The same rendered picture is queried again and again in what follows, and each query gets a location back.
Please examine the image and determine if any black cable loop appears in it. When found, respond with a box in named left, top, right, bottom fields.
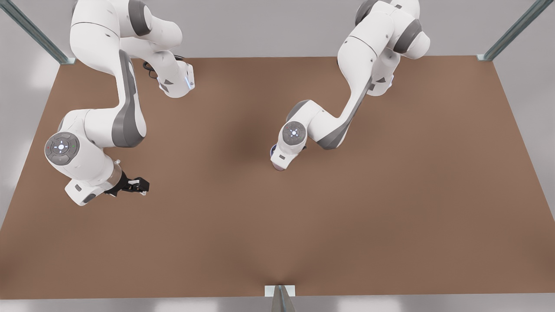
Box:
left=142, top=60, right=159, bottom=81

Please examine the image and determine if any silver frame post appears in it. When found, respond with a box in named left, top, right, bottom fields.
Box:
left=264, top=285, right=297, bottom=312
left=477, top=0, right=555, bottom=62
left=0, top=0, right=77, bottom=65

